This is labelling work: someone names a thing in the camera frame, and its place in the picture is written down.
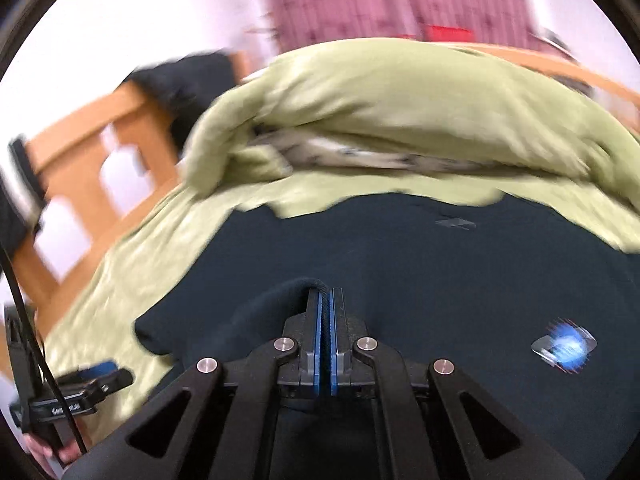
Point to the green bed sheet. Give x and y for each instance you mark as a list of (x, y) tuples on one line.
[(145, 270)]

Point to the pink patterned curtain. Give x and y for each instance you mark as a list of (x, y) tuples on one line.
[(380, 0)]

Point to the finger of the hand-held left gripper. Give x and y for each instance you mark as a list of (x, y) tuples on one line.
[(100, 385)]

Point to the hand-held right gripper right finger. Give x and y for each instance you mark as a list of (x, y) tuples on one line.
[(336, 345)]

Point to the wooden bed frame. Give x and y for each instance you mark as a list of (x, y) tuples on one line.
[(85, 160)]

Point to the black jacket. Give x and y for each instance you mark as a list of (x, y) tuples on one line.
[(185, 90)]

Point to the black sweater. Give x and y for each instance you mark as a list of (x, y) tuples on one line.
[(425, 270)]

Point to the red object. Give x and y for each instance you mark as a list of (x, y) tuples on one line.
[(447, 34)]

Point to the person's left hand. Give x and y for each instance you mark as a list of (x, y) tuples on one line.
[(42, 452)]

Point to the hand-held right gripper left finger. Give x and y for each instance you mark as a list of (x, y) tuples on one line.
[(319, 345)]

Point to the green quilt with floral lining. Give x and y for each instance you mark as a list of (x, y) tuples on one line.
[(380, 110)]

